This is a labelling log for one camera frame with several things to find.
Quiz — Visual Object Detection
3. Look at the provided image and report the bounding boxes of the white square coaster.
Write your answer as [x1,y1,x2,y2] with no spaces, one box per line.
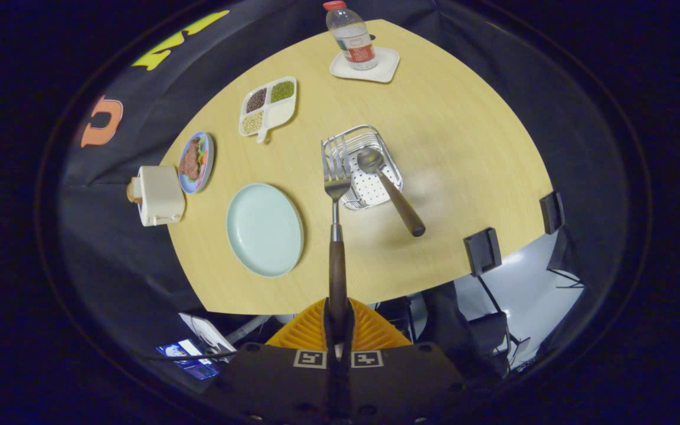
[329,47,401,84]

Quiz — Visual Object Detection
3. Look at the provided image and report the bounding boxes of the black stand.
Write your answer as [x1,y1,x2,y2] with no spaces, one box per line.
[476,274,531,367]

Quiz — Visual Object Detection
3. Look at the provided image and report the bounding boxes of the metal fork wooden handle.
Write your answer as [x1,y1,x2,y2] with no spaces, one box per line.
[321,136,354,331]

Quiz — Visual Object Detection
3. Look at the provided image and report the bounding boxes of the metal wire basket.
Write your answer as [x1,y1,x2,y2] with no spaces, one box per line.
[321,125,404,211]

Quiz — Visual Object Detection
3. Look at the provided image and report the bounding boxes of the metal spoon wooden handle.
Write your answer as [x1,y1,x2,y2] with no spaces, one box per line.
[357,148,427,238]

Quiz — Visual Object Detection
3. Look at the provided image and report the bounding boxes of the black table clamp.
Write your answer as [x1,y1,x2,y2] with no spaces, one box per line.
[463,227,503,277]
[539,191,566,235]

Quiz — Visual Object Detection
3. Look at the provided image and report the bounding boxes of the clear water bottle red cap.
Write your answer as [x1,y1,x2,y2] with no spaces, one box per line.
[323,0,379,71]

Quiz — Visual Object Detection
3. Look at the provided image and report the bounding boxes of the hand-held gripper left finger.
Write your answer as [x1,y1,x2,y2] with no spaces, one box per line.
[210,298,341,425]

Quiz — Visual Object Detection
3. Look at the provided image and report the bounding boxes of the blue plate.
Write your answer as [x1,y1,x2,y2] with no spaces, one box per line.
[178,131,215,195]

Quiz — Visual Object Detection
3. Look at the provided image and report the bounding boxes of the white divided dish with beans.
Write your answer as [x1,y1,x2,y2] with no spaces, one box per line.
[238,76,298,144]

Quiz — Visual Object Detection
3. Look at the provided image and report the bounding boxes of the meat and vegetables food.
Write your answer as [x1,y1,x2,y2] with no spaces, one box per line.
[179,137,206,181]

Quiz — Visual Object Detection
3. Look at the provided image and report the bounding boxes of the white toaster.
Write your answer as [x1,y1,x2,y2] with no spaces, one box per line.
[138,166,187,227]

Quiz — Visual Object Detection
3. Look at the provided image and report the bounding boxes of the black tripod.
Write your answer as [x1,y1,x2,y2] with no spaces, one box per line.
[547,230,586,290]

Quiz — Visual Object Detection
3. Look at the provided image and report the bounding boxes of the pale green round plate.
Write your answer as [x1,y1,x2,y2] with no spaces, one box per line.
[225,183,305,279]

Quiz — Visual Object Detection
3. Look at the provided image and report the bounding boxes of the open laptop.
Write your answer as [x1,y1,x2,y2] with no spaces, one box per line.
[156,313,237,381]

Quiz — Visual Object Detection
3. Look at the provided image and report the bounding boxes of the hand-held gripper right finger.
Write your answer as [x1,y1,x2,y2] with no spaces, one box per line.
[340,298,470,425]

